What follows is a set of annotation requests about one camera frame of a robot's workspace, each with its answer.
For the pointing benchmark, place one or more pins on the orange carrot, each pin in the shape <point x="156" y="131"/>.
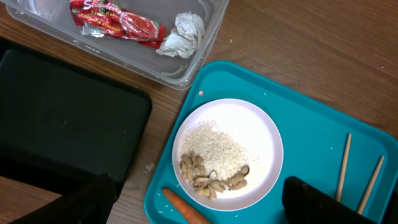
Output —
<point x="188" y="212"/>

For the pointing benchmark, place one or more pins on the left wooden chopstick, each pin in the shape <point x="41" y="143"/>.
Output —
<point x="344" y="163"/>

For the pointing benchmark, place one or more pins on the pile of peanuts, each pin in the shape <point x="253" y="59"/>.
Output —
<point x="208" y="185"/>

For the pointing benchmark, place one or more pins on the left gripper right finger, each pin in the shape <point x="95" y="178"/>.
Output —
<point x="304" y="204"/>

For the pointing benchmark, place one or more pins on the pile of white rice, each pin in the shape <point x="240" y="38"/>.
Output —
<point x="219" y="151"/>

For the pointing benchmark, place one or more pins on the right wooden chopstick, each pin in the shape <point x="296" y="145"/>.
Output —
<point x="370" y="186"/>

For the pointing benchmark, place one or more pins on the teal serving tray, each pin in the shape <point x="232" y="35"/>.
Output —
<point x="313" y="137"/>

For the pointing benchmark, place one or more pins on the wooden chopstick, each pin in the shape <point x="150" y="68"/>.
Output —
<point x="370" y="186"/>
<point x="344" y="163"/>

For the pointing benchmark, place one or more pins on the white round plate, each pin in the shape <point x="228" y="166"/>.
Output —
<point x="254" y="129"/>

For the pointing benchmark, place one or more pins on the clear plastic waste bin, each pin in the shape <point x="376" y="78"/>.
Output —
<point x="54" y="18"/>

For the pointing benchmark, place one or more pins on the red snack wrapper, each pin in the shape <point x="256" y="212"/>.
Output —
<point x="101" y="18"/>

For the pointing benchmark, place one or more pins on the black plastic tray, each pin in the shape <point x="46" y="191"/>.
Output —
<point x="62" y="125"/>

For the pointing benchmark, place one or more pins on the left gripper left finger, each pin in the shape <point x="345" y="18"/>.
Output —
<point x="90" y="204"/>

